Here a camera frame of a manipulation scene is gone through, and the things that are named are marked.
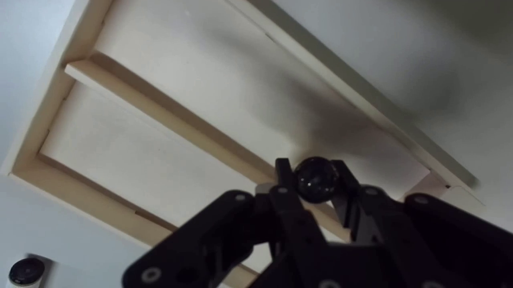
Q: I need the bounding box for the white bottle blue band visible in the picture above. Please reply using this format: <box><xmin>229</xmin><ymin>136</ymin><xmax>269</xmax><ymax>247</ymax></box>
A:
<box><xmin>5</xmin><ymin>255</ymin><xmax>53</xmax><ymax>288</ymax></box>

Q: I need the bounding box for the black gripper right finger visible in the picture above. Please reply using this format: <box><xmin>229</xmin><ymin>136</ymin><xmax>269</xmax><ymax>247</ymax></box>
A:
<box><xmin>330</xmin><ymin>160</ymin><xmax>513</xmax><ymax>288</ymax></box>

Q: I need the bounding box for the white bottle green band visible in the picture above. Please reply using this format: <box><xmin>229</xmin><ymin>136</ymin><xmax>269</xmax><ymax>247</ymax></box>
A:
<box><xmin>293</xmin><ymin>157</ymin><xmax>338</xmax><ymax>204</ymax></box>

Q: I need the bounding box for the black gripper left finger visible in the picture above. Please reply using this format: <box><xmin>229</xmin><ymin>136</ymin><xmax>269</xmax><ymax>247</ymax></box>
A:
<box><xmin>122</xmin><ymin>159</ymin><xmax>327</xmax><ymax>288</ymax></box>

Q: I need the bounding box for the wooden two-compartment tray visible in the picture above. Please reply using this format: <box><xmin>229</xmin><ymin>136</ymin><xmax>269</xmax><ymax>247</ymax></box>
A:
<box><xmin>9</xmin><ymin>0</ymin><xmax>474</xmax><ymax>247</ymax></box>

